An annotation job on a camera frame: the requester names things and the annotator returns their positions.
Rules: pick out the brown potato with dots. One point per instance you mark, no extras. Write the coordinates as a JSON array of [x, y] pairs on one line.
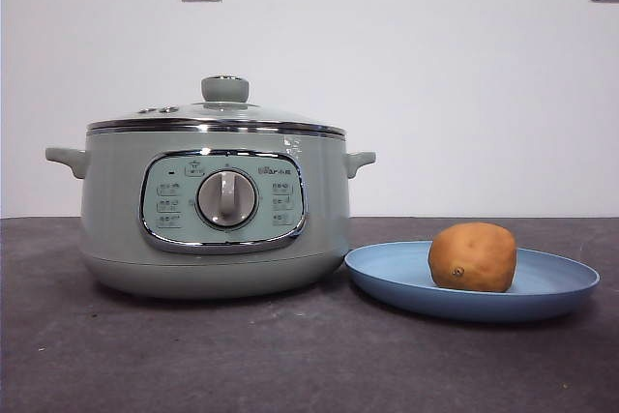
[[471, 256]]

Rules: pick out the pale green electric steamer pot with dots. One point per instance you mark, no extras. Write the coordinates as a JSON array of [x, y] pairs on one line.
[[116, 219]]

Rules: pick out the glass lid with green knob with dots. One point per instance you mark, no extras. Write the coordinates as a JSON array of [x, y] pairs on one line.
[[225, 90]]

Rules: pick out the blue round plate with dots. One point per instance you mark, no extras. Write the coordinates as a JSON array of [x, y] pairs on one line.
[[396, 282]]

